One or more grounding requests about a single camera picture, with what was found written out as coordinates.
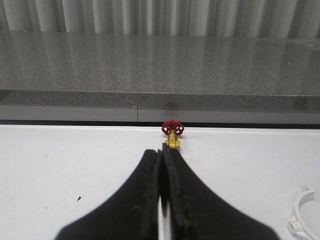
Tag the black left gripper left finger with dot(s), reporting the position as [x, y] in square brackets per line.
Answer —
[131, 213]

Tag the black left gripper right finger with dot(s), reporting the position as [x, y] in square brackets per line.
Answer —
[197, 213]

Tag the brass valve red handwheel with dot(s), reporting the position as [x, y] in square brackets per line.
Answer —
[172, 129]

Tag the grey stone counter ledge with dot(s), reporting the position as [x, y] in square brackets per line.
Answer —
[59, 76]

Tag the grey pleated curtain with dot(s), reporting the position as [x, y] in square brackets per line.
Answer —
[219, 18]

